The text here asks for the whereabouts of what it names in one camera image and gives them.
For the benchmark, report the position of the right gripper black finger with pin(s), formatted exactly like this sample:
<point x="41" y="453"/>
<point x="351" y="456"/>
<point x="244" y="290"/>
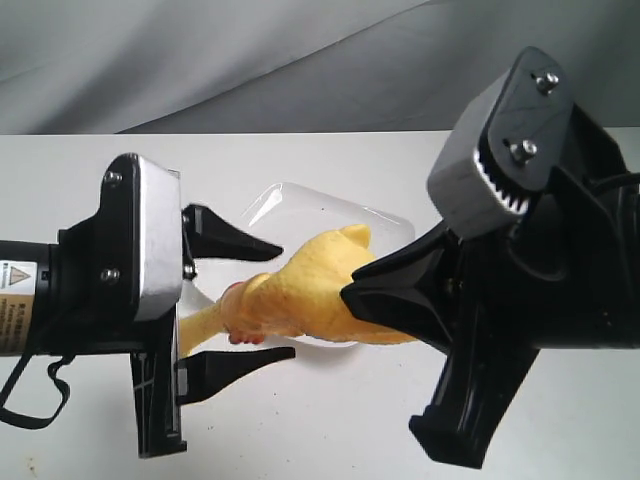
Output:
<point x="428" y="289"/>
<point x="475" y="389"/>

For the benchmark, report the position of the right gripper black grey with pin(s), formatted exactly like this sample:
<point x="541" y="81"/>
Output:
<point x="545" y="212"/>

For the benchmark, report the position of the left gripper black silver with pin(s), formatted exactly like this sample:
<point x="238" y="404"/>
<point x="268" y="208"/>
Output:
<point x="123" y="281"/>

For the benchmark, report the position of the yellow rubber chicken toy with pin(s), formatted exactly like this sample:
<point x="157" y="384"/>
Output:
<point x="303" y="298"/>

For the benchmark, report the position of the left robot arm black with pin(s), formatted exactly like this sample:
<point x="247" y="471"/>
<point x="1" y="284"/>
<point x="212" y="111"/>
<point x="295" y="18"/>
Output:
<point x="33" y="307"/>

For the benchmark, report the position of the white square plate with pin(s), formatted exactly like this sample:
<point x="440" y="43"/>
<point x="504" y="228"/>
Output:
<point x="289" y="215"/>

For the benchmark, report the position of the grey backdrop cloth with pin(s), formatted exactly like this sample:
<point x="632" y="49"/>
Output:
<point x="143" y="67"/>

